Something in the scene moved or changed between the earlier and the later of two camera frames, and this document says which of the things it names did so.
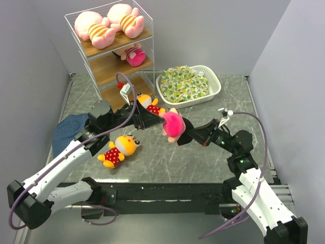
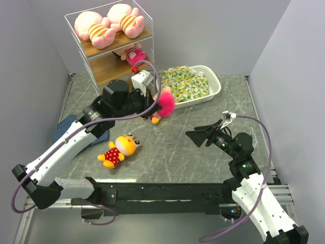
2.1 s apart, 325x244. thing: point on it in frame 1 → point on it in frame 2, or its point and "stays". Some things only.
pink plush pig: (122, 17) stays
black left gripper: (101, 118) → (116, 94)
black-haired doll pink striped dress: (133, 55) stays
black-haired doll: (176, 128) → (166, 102)
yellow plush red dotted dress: (123, 146) stays
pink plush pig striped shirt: (91, 25) stays
